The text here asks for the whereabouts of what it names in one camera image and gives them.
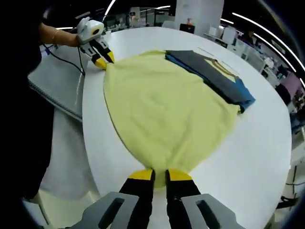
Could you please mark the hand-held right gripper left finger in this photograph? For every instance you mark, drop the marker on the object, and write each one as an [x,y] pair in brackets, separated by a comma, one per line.
[140,198]

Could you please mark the person's dark clothing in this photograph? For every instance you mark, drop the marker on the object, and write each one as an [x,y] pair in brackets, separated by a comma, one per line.
[21,107]

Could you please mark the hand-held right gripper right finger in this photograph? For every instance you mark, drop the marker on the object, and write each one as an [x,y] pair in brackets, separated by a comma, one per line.
[181,198]

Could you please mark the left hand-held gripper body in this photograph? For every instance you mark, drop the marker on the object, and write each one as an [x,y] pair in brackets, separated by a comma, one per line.
[89,29]

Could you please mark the yellow grey blue garment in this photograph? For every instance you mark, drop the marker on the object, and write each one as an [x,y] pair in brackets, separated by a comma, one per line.
[162,107]

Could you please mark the person's left hand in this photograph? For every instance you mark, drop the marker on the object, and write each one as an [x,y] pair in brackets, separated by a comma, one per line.
[69,39]

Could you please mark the black stand with orange top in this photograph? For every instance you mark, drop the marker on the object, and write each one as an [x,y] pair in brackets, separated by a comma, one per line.
[187,28]

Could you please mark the white pillar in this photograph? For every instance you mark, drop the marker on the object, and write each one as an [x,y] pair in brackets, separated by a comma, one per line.
[200,14]

